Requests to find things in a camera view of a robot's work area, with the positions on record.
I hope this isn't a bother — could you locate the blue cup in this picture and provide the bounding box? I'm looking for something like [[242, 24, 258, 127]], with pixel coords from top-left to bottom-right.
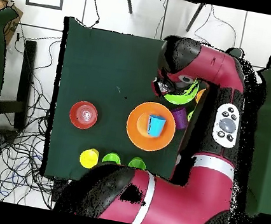
[[145, 114, 167, 139]]

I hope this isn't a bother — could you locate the large green bowl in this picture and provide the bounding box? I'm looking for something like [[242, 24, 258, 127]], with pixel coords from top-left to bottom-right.
[[162, 74, 200, 108]]

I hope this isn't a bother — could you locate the purple cup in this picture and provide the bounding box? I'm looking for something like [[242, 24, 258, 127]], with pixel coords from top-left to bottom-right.
[[167, 104, 191, 132]]

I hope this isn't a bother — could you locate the dark tripod leg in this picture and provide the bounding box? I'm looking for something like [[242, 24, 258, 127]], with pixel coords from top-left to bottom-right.
[[185, 1, 206, 36], [122, 0, 136, 15]]

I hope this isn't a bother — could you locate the dark green tablecloth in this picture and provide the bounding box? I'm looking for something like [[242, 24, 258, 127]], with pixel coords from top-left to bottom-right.
[[37, 16, 246, 206]]

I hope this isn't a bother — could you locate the yellow cup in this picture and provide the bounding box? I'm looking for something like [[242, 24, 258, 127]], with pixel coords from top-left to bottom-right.
[[78, 146, 101, 171]]

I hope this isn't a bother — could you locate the thin black cable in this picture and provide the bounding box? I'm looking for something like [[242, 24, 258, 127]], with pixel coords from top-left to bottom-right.
[[191, 3, 242, 54], [83, 0, 104, 30]]

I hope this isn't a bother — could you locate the orange cup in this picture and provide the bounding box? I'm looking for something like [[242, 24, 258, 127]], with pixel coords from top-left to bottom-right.
[[194, 87, 207, 104]]

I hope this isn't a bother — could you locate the large orange bowl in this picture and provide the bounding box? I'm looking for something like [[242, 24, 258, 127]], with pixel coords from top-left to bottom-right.
[[122, 98, 180, 156]]

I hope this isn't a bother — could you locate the grey black device base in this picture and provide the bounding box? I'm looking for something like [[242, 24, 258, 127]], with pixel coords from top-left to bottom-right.
[[0, 128, 20, 151]]

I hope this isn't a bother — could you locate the tangle of floor cables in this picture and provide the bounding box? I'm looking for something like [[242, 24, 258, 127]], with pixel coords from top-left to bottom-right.
[[0, 27, 87, 211]]

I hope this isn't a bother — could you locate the black floor stand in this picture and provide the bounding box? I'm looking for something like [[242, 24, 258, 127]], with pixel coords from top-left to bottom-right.
[[0, 36, 41, 132]]

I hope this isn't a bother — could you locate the cardboard box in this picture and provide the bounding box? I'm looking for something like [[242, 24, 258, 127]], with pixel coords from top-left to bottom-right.
[[0, 0, 26, 48]]

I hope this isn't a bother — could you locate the red bowl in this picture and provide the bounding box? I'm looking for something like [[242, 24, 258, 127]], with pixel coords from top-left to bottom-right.
[[67, 99, 101, 132]]

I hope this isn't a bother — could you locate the lime green cup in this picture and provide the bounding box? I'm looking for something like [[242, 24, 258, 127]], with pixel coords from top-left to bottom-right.
[[186, 109, 195, 123]]

